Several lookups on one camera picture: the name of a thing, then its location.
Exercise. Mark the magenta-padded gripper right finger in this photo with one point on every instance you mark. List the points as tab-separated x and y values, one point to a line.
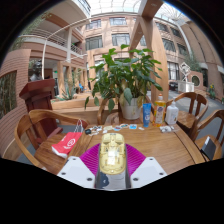
150	170

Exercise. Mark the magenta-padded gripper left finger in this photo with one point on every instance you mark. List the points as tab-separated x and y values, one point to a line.
75	170

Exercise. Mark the yellow computer mouse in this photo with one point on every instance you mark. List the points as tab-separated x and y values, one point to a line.
112	153

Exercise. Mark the red paper bag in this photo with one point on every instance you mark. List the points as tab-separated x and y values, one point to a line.
68	143

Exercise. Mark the small white packet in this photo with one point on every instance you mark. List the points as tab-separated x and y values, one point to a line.
165	128

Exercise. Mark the blue tube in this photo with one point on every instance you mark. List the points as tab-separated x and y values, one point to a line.
147	115

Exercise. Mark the yellow liquid bottle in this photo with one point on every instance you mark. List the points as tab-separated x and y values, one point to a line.
159	111

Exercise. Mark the white pump bottle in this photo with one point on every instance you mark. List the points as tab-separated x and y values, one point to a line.
172	115

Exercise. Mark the wooden armchair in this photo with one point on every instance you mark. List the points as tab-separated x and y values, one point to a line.
36	116
186	118
215	115
100	115

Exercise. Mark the black box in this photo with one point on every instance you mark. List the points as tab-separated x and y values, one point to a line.
209	148

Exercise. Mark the spiky green plant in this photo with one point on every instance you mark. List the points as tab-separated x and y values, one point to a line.
69	93

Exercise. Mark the dark red wooden podium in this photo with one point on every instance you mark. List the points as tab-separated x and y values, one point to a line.
38	96

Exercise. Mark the white abstract sculpture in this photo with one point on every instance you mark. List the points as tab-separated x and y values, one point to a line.
185	86

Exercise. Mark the potted green leafy plant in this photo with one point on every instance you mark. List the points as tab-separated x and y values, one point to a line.
128	76

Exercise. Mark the yellow flowering plant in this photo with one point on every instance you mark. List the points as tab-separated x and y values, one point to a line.
212	91

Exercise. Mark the dark bust statue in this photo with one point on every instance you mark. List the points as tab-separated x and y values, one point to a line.
36	71

